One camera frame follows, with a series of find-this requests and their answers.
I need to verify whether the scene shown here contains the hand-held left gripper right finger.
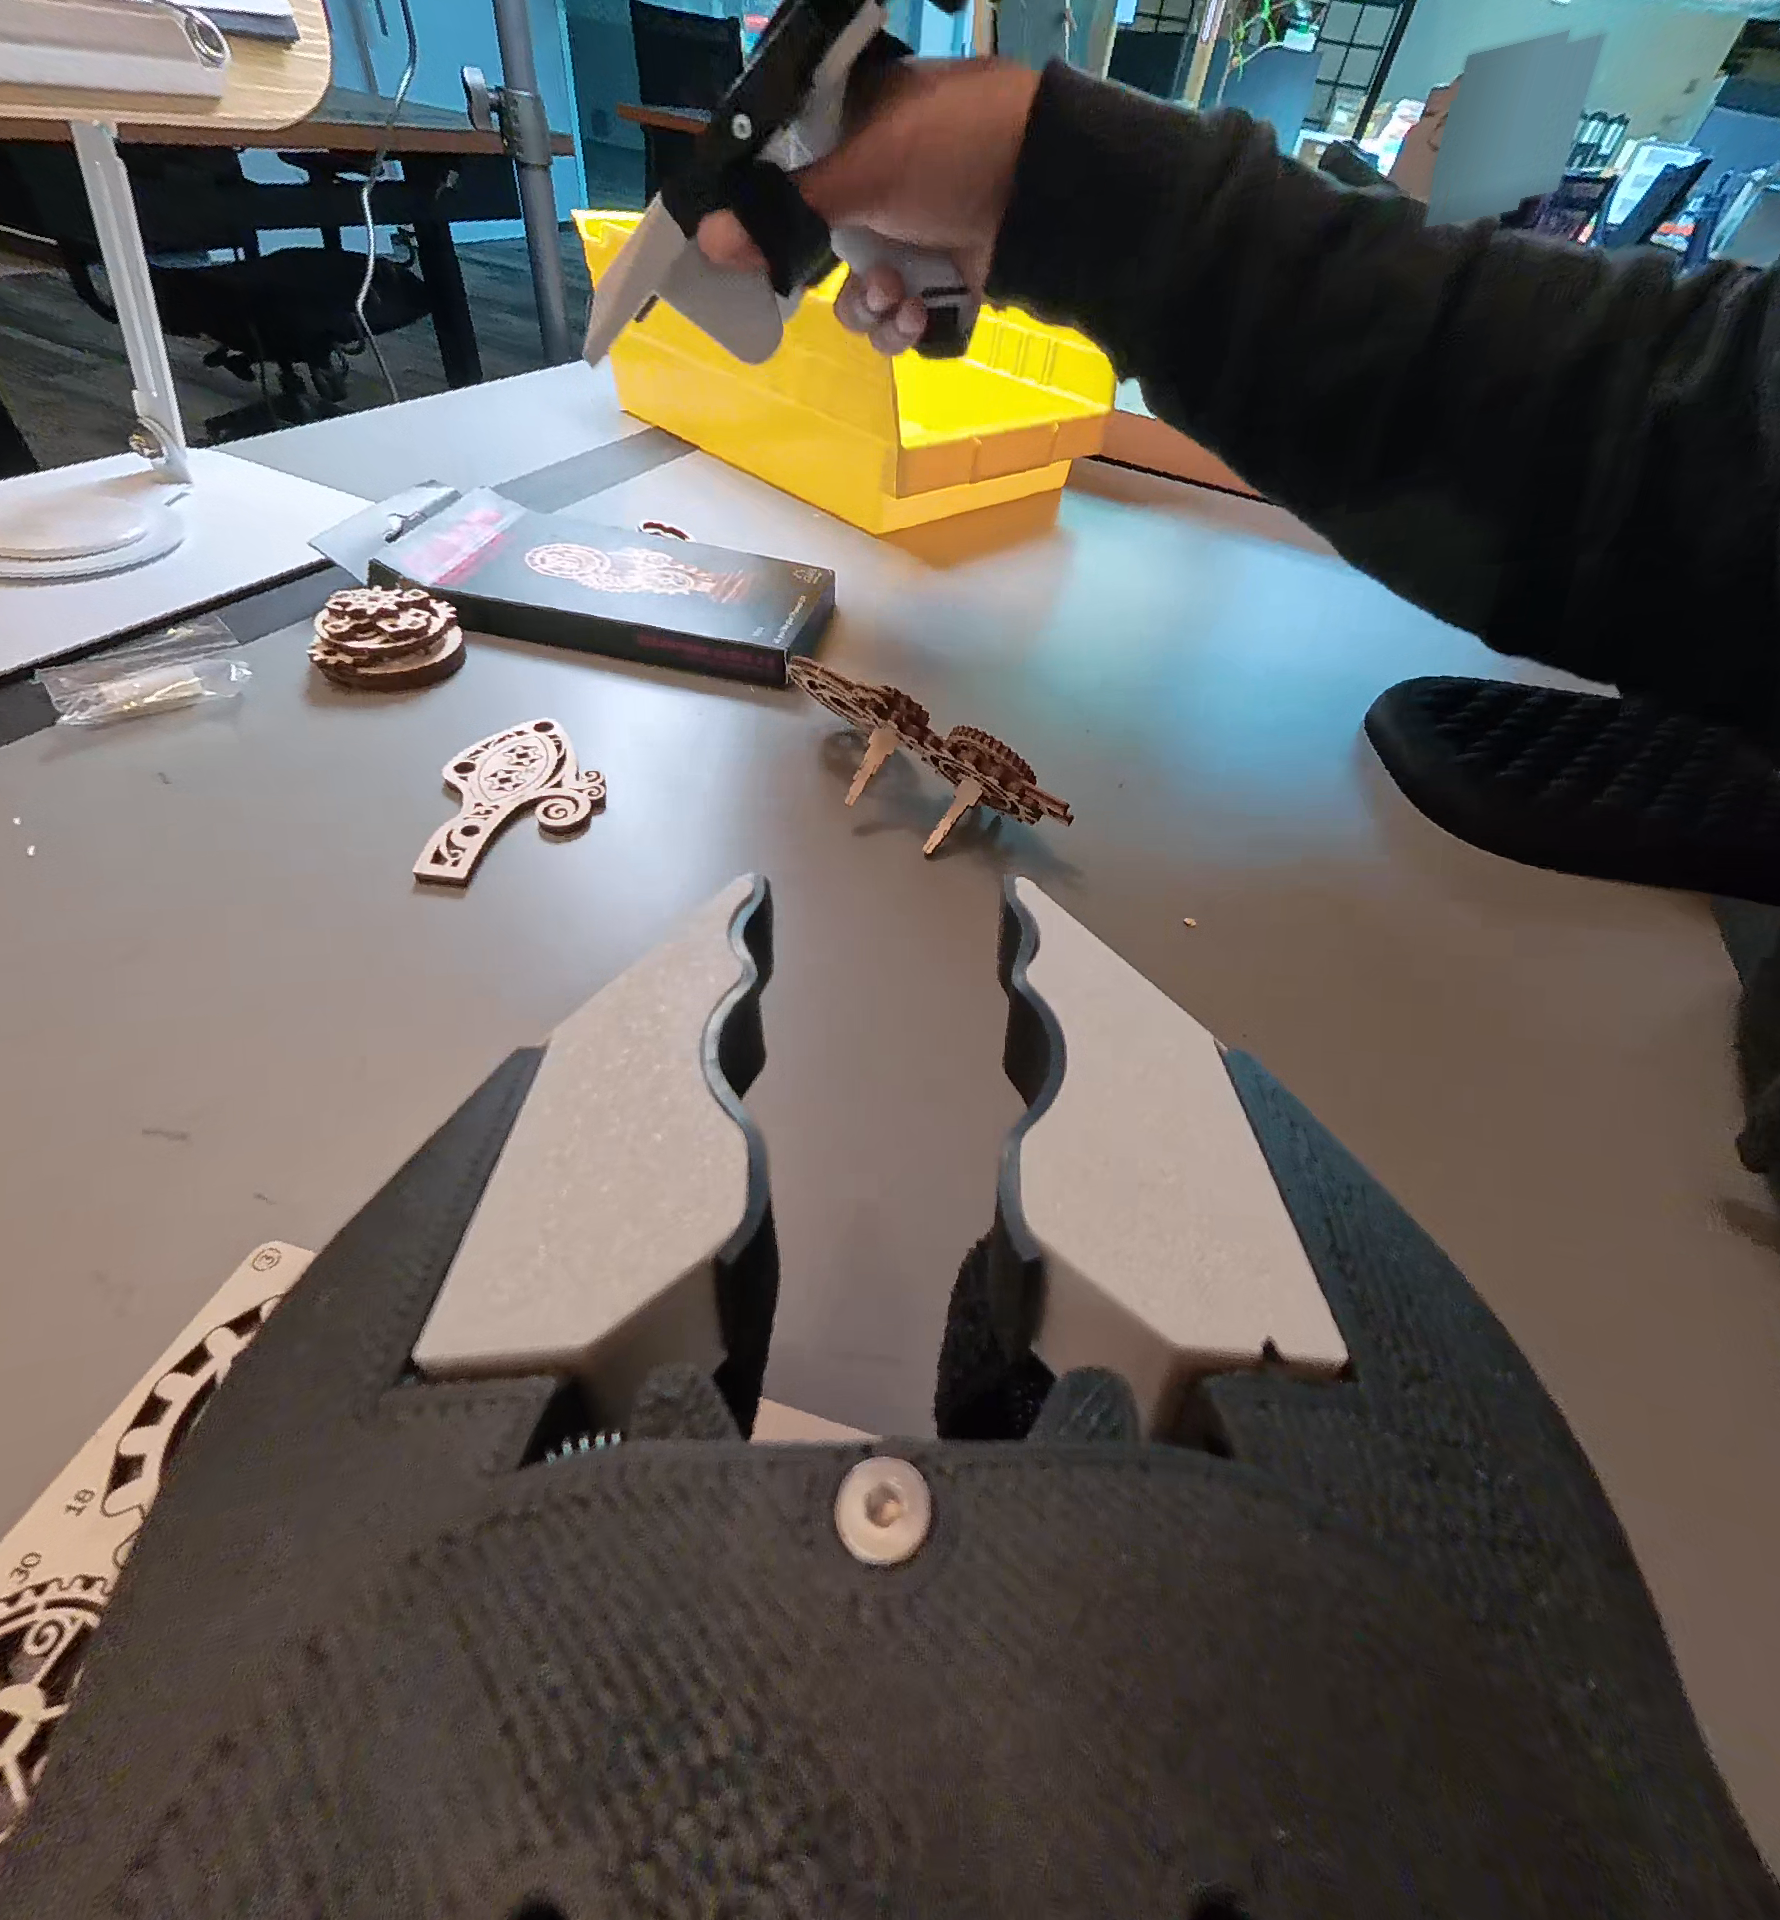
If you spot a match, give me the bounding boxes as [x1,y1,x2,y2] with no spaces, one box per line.
[934,872,1352,1442]

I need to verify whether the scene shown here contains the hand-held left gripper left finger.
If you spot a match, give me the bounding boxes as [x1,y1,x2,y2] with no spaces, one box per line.
[410,872,780,1442]

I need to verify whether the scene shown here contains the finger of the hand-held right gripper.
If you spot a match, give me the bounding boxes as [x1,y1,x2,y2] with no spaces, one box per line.
[582,194,701,366]
[633,243,799,366]

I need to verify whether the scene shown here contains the yellow plastic bin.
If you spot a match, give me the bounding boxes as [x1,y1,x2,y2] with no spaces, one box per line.
[572,209,1119,537]

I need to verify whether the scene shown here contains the wooden sheet with large cutouts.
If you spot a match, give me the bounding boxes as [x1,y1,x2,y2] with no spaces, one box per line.
[0,1238,881,1913]

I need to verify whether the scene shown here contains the wooden gear assembly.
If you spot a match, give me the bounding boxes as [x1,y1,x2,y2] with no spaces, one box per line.
[785,653,1076,859]

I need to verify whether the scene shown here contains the small clear plastic bag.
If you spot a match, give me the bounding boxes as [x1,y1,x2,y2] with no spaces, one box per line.
[35,622,254,732]

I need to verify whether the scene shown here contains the person's right forearm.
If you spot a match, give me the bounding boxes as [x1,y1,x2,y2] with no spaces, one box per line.
[986,59,1780,781]

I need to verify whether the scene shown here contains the grey desk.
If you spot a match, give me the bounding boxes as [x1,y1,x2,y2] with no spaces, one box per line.
[0,360,1780,1920]

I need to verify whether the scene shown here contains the person's right hand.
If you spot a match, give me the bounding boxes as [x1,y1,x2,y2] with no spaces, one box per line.
[793,51,1051,354]

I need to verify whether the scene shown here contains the black softbox lamp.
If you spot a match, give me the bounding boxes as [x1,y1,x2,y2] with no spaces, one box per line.
[476,0,580,369]

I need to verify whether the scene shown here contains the wooden background table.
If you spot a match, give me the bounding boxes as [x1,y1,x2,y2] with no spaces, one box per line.
[0,89,579,481]

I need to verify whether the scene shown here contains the black puzzle box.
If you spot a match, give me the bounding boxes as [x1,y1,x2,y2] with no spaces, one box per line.
[308,481,841,692]

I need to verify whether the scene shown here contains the black office chair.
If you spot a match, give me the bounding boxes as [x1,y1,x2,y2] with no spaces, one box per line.
[72,155,435,444]

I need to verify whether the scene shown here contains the ornate wooden paddle piece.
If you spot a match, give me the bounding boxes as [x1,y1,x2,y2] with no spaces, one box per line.
[410,715,611,894]

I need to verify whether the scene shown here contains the stacked wooden gear disc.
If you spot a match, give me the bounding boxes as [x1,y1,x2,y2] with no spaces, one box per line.
[305,584,470,692]

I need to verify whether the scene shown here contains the white book stand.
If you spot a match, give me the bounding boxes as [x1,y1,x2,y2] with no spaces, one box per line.
[0,0,374,700]

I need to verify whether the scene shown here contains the white hanging cable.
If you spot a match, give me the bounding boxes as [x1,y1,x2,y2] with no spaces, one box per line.
[355,0,425,354]

